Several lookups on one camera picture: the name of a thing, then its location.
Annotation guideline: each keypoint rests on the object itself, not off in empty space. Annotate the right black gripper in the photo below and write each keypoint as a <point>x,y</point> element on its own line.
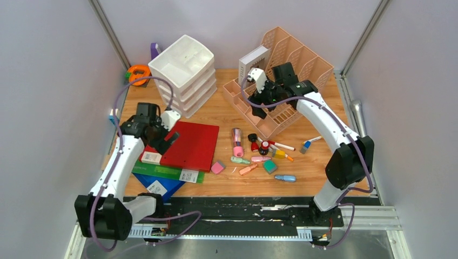
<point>259,97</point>

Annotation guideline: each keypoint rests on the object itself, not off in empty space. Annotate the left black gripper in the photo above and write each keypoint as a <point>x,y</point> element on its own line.
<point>162,145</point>

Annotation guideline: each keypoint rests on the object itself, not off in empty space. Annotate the green folder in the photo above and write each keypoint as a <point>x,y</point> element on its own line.
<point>172,173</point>

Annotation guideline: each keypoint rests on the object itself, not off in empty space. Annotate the red folder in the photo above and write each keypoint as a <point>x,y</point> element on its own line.
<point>193,149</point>

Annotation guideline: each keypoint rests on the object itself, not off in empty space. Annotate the white hardcover book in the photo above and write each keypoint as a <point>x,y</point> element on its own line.
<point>257,58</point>

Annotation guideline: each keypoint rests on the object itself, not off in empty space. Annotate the pink plastic file organizer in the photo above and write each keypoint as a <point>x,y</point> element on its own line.
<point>288,56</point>

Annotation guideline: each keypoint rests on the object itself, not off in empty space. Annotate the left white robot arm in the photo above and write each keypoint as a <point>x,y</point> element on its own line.
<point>102,213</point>

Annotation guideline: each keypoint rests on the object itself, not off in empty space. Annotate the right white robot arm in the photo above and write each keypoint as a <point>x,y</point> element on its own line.
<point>352,157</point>

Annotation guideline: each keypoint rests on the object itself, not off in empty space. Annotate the red black stamp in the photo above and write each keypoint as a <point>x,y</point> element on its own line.
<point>253,138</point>

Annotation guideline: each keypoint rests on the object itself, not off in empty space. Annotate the red cap white marker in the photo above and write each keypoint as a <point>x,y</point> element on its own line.
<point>277,144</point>

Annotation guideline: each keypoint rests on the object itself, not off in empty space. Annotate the red round stamp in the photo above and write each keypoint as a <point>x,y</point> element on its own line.
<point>264,148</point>

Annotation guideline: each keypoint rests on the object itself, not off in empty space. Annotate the blue folder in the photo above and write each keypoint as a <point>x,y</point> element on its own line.
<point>158,185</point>

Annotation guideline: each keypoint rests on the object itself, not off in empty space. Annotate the pink highlighter pack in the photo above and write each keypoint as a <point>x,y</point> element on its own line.
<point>238,150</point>

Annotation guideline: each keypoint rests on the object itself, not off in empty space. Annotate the pink mini highlighter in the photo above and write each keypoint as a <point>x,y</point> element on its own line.
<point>260,158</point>

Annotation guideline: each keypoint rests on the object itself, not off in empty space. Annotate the yellow mini highlighter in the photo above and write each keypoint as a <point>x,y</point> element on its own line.
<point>276,153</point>

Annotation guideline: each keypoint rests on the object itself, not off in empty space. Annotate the green mini highlighter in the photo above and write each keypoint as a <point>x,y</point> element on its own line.
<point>240,160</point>

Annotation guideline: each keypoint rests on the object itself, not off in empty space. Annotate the yellow cap white marker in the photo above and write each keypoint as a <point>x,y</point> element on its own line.
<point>312,140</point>

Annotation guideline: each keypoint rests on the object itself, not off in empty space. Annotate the teal eraser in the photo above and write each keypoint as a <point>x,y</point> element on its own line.
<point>269,166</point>

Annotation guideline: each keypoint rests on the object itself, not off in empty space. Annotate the pink eraser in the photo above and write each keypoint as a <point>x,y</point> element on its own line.
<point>218,167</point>

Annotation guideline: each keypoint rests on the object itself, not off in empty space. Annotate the blue grey eraser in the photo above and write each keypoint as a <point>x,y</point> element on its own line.
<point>305,147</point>

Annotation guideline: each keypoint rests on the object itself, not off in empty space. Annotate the blue white small block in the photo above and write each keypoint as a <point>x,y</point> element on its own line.
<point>114,116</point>

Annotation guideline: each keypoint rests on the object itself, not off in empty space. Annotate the orange mini highlighter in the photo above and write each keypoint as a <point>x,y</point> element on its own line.
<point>248,169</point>

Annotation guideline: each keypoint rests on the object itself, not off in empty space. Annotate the blue mini highlighter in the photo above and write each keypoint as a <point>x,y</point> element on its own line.
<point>286,178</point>

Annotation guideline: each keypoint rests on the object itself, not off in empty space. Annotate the orange tape dispenser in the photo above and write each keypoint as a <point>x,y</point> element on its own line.
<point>134,73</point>

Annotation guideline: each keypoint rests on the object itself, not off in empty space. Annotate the white plastic drawer unit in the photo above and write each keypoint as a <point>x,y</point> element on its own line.
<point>188,66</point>

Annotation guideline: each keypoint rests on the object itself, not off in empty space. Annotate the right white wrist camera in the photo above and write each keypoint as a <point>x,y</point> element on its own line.
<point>259,77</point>

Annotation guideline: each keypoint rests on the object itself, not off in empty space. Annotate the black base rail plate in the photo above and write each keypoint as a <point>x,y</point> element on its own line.
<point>251,216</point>

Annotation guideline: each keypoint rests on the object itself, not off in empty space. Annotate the purple object at wall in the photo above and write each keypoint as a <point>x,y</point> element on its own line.
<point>155,50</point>

